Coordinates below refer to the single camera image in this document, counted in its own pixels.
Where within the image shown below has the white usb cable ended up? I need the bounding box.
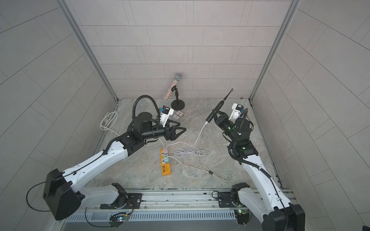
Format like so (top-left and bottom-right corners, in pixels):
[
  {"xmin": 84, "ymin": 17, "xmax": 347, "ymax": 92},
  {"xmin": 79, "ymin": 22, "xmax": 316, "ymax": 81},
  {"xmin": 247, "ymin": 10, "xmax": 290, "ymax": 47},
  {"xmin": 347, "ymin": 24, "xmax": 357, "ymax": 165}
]
[{"xmin": 166, "ymin": 121, "xmax": 209, "ymax": 158}]

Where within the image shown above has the orange power strip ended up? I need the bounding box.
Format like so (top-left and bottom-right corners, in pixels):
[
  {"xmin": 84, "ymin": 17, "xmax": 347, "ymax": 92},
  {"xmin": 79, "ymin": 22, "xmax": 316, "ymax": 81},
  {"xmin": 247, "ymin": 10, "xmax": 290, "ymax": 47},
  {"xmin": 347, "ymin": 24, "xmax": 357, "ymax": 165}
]
[{"xmin": 161, "ymin": 149, "xmax": 171, "ymax": 176}]

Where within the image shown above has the white power strip cord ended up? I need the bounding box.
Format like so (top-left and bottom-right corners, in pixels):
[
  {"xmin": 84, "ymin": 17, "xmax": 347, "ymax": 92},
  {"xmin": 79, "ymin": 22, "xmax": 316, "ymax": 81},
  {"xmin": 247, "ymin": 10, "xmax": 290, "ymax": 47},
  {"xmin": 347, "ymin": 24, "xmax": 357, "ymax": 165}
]
[{"xmin": 100, "ymin": 111, "xmax": 165, "ymax": 148}]

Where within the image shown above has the white charging cable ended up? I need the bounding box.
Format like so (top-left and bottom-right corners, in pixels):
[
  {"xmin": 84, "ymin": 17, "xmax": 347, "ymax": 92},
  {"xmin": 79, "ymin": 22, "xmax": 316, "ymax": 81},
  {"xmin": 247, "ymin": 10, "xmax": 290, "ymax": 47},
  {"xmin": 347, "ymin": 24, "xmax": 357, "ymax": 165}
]
[{"xmin": 168, "ymin": 142, "xmax": 232, "ymax": 184}]

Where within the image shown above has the black microphone stand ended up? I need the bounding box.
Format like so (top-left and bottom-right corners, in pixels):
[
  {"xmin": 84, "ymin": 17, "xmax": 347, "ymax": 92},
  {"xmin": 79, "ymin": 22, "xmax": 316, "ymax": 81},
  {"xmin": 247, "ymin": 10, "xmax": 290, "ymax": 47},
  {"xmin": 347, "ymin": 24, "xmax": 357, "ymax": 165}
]
[{"xmin": 171, "ymin": 86, "xmax": 185, "ymax": 111}]

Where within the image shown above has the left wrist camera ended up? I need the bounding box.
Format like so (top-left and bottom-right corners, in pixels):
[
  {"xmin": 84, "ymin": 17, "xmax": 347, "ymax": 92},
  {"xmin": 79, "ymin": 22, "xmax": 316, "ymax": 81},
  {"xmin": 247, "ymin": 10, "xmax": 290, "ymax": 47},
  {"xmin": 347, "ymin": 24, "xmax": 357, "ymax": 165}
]
[{"xmin": 159, "ymin": 106, "xmax": 174, "ymax": 127}]

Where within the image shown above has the glitter microphone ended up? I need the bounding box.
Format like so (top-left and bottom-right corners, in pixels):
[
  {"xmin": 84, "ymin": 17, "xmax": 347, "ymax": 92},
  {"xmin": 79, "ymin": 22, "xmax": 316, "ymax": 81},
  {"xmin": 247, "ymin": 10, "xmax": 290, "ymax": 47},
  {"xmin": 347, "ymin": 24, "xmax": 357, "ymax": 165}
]
[{"xmin": 163, "ymin": 73, "xmax": 182, "ymax": 100}]

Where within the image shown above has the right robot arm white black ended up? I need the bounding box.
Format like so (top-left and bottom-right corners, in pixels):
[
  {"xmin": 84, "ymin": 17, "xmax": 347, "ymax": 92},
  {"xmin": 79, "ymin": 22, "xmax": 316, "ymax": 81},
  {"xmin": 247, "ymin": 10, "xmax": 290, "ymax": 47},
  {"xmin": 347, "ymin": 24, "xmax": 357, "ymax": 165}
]
[{"xmin": 212, "ymin": 109, "xmax": 305, "ymax": 231}]

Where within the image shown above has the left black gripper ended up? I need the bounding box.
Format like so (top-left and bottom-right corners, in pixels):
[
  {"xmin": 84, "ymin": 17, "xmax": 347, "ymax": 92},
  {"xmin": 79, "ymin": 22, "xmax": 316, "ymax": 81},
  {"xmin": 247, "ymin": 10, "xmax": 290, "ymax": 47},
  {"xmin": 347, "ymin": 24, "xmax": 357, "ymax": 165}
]
[{"xmin": 141, "ymin": 119, "xmax": 186, "ymax": 142}]

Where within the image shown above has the white vented cable duct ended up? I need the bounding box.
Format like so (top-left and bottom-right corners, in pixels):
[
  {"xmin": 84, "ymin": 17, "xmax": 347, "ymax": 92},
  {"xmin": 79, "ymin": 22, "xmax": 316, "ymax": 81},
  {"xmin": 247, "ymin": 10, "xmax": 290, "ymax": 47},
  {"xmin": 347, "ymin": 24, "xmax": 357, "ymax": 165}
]
[{"xmin": 65, "ymin": 210, "xmax": 236, "ymax": 222}]

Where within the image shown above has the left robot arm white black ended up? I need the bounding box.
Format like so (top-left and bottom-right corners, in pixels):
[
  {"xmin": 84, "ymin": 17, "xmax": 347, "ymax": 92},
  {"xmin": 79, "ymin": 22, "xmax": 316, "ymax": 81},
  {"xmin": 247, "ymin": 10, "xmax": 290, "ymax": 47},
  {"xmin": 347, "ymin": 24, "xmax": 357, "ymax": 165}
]
[{"xmin": 42, "ymin": 95, "xmax": 187, "ymax": 220}]

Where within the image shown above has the black electric toothbrush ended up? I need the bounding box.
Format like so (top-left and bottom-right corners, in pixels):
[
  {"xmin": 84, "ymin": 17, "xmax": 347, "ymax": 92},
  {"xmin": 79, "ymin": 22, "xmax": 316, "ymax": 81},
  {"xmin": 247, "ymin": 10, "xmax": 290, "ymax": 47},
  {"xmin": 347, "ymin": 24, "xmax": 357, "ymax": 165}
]
[{"xmin": 206, "ymin": 89, "xmax": 234, "ymax": 123}]

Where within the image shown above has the teal charger adapter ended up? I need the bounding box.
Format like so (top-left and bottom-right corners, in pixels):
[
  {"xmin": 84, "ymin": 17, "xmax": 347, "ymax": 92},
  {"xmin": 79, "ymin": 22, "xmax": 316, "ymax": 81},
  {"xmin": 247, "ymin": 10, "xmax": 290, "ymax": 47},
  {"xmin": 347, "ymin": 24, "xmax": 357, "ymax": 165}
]
[{"xmin": 163, "ymin": 155, "xmax": 169, "ymax": 164}]

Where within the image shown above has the aluminium mounting rail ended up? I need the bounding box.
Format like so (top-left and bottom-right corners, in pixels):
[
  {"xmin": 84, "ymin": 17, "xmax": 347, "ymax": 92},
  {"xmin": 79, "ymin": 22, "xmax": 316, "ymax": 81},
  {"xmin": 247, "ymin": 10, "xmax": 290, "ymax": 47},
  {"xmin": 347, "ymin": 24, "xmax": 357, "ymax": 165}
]
[{"xmin": 62, "ymin": 189, "xmax": 298, "ymax": 210}]

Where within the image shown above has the small pink patterned box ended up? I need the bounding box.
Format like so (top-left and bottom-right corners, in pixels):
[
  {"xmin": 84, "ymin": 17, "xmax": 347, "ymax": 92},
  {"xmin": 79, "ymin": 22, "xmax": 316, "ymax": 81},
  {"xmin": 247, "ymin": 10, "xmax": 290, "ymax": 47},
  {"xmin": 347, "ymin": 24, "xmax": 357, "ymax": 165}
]
[{"xmin": 172, "ymin": 111, "xmax": 184, "ymax": 121}]

